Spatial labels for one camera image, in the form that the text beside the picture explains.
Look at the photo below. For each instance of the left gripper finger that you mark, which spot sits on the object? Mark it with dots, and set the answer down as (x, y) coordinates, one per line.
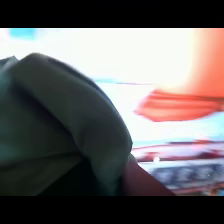
(143, 185)

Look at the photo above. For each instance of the grey-green shirt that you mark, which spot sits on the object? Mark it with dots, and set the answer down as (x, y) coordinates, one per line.
(56, 120)

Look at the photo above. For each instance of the orange garment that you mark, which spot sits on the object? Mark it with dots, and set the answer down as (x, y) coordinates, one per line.
(180, 106)

